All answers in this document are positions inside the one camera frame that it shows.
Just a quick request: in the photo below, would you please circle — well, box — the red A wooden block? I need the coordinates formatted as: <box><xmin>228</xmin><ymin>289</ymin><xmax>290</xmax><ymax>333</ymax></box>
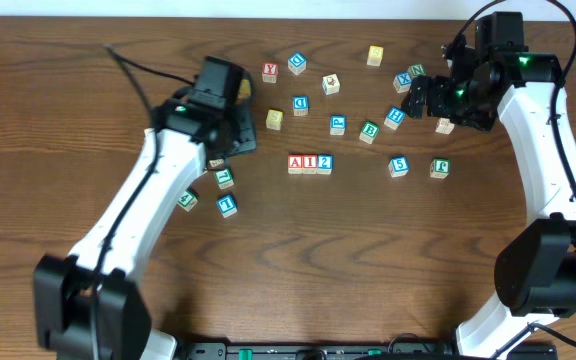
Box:
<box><xmin>288</xmin><ymin>154</ymin><xmax>304</xmax><ymax>174</ymax></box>

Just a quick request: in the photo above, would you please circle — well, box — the red I wooden block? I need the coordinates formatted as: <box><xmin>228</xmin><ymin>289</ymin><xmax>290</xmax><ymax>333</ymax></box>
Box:
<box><xmin>302</xmin><ymin>154</ymin><xmax>318</xmax><ymax>174</ymax></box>

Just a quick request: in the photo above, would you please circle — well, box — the blue 2 wooden block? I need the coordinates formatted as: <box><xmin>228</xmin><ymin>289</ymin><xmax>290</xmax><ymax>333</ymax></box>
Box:
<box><xmin>317</xmin><ymin>154</ymin><xmax>334</xmax><ymax>175</ymax></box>

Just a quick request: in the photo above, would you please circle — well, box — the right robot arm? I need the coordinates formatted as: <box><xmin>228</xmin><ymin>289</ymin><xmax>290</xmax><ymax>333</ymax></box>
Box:
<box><xmin>401</xmin><ymin>4</ymin><xmax>576</xmax><ymax>359</ymax></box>

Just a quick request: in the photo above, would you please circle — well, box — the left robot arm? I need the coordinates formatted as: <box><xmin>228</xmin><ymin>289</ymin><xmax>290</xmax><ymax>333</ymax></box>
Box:
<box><xmin>32</xmin><ymin>57</ymin><xmax>256</xmax><ymax>360</ymax></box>

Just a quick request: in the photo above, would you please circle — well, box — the yellow O wooden block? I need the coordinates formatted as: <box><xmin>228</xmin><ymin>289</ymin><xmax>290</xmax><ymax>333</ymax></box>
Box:
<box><xmin>237</xmin><ymin>79</ymin><xmax>252</xmax><ymax>102</ymax></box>

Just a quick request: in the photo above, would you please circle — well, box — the plain animal wooden block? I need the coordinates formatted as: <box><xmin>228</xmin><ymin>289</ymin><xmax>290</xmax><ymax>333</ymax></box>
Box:
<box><xmin>435</xmin><ymin>118</ymin><xmax>455</xmax><ymax>135</ymax></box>

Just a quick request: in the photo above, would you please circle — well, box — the yellow K wooden block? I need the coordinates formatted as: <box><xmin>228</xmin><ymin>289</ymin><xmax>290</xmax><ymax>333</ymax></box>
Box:
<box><xmin>208</xmin><ymin>159</ymin><xmax>225</xmax><ymax>169</ymax></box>

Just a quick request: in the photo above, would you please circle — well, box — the yellow S wooden block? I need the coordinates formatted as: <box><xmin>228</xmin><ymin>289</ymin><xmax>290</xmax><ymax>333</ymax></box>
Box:
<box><xmin>266</xmin><ymin>109</ymin><xmax>284</xmax><ymax>131</ymax></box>

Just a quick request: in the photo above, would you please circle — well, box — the green N wooden block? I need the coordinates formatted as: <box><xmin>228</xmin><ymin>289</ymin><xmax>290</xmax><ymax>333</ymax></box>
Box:
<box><xmin>408</xmin><ymin>64</ymin><xmax>426</xmax><ymax>78</ymax></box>

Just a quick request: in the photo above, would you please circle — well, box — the red Y wooden block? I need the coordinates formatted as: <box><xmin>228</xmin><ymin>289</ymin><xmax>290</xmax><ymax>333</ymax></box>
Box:
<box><xmin>262</xmin><ymin>62</ymin><xmax>279</xmax><ymax>83</ymax></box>

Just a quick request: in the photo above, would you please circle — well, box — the blue X wooden block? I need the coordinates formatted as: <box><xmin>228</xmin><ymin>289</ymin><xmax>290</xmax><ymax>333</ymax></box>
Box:
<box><xmin>393</xmin><ymin>72</ymin><xmax>413</xmax><ymax>93</ymax></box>

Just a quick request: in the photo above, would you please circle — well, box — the green L wooden block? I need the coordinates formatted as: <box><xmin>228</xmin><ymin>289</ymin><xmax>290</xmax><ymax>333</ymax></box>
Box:
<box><xmin>214</xmin><ymin>168</ymin><xmax>234</xmax><ymax>190</ymax></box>

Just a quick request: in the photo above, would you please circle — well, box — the blue H wooden block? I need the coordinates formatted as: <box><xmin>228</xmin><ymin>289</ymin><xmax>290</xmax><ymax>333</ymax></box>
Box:
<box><xmin>384</xmin><ymin>107</ymin><xmax>406</xmax><ymax>130</ymax></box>

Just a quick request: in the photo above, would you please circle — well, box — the green J wooden block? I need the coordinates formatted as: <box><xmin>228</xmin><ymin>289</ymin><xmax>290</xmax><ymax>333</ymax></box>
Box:
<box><xmin>430</xmin><ymin>158</ymin><xmax>451</xmax><ymax>179</ymax></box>

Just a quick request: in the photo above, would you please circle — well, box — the blue D centre wooden block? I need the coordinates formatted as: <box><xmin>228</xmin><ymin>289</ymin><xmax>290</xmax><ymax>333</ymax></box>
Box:
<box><xmin>292</xmin><ymin>96</ymin><xmax>309</xmax><ymax>116</ymax></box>

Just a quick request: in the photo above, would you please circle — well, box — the blue d wooden block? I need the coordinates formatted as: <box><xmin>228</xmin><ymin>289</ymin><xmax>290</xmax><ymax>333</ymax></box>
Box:
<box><xmin>287</xmin><ymin>52</ymin><xmax>307</xmax><ymax>75</ymax></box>
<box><xmin>292</xmin><ymin>96</ymin><xmax>309</xmax><ymax>116</ymax></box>

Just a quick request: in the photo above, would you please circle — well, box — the blue D far wooden block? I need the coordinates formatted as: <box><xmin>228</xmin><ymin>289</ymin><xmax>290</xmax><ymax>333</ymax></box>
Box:
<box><xmin>287</xmin><ymin>52</ymin><xmax>307</xmax><ymax>75</ymax></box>

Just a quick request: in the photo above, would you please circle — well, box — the green 4 wooden block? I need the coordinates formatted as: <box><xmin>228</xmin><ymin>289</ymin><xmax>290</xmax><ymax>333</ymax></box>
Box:
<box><xmin>177</xmin><ymin>189</ymin><xmax>198</xmax><ymax>212</ymax></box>

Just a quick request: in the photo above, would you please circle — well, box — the blue T wooden block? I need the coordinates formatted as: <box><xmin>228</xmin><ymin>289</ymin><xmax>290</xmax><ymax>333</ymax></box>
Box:
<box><xmin>216</xmin><ymin>194</ymin><xmax>238</xmax><ymax>218</ymax></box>

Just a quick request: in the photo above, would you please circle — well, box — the yellow far wooden block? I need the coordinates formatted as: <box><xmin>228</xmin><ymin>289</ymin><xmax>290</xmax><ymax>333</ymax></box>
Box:
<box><xmin>367</xmin><ymin>45</ymin><xmax>384</xmax><ymax>67</ymax></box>

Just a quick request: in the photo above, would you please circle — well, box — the blue 5 wooden block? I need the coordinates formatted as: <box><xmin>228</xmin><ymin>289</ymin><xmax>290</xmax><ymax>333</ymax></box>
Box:
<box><xmin>388</xmin><ymin>156</ymin><xmax>409</xmax><ymax>178</ymax></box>

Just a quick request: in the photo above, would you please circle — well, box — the green B wooden block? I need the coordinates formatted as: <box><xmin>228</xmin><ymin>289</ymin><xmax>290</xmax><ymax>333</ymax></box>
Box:
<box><xmin>359</xmin><ymin>121</ymin><xmax>380</xmax><ymax>144</ymax></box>

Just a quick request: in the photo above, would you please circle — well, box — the plain picture wooden block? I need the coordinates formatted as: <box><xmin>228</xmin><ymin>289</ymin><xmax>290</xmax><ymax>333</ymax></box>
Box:
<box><xmin>322</xmin><ymin>74</ymin><xmax>340</xmax><ymax>95</ymax></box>

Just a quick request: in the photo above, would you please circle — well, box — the blue P wooden block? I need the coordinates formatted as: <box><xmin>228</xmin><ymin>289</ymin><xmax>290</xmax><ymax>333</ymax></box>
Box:
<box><xmin>330</xmin><ymin>115</ymin><xmax>347</xmax><ymax>136</ymax></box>

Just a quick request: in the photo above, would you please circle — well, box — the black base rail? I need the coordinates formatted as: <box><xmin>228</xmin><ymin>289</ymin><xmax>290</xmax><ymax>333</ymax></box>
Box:
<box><xmin>182</xmin><ymin>339</ymin><xmax>559</xmax><ymax>360</ymax></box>

